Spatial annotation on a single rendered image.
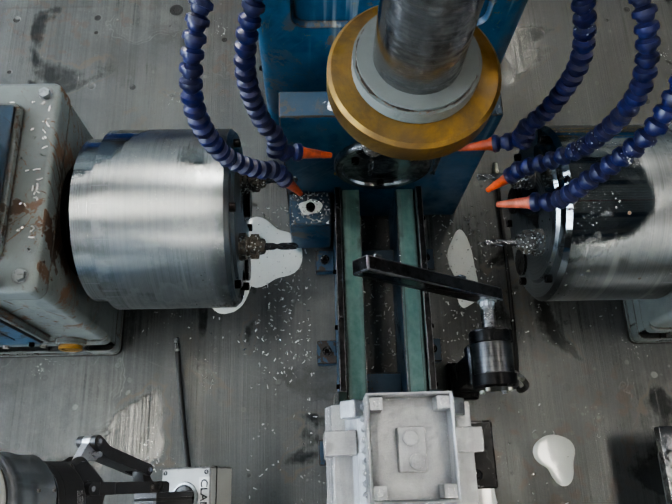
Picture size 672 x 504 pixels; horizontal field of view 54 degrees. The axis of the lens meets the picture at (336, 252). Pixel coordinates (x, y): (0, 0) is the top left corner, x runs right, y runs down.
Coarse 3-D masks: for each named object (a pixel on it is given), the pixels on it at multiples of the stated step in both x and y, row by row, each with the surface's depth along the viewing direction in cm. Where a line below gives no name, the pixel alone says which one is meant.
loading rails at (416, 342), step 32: (352, 192) 108; (416, 192) 107; (352, 224) 106; (416, 224) 107; (320, 256) 115; (352, 256) 104; (384, 256) 112; (416, 256) 105; (352, 288) 103; (352, 320) 101; (416, 320) 101; (320, 352) 109; (352, 352) 99; (416, 352) 100; (352, 384) 98; (384, 384) 105; (416, 384) 98; (320, 448) 104
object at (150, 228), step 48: (96, 144) 87; (144, 144) 84; (192, 144) 84; (240, 144) 96; (96, 192) 80; (144, 192) 80; (192, 192) 81; (240, 192) 92; (96, 240) 80; (144, 240) 81; (192, 240) 81; (240, 240) 88; (96, 288) 86; (144, 288) 84; (192, 288) 85; (240, 288) 87
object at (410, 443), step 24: (360, 408) 80; (384, 408) 77; (408, 408) 77; (432, 408) 78; (384, 432) 76; (408, 432) 75; (432, 432) 77; (384, 456) 76; (408, 456) 74; (432, 456) 76; (456, 456) 73; (384, 480) 75; (408, 480) 75; (432, 480) 75; (456, 480) 72
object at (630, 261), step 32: (544, 128) 91; (576, 128) 89; (640, 160) 84; (512, 192) 102; (544, 192) 89; (608, 192) 82; (640, 192) 82; (512, 224) 104; (544, 224) 89; (576, 224) 82; (608, 224) 82; (640, 224) 82; (544, 256) 90; (576, 256) 84; (608, 256) 84; (640, 256) 84; (544, 288) 91; (576, 288) 88; (608, 288) 88; (640, 288) 88
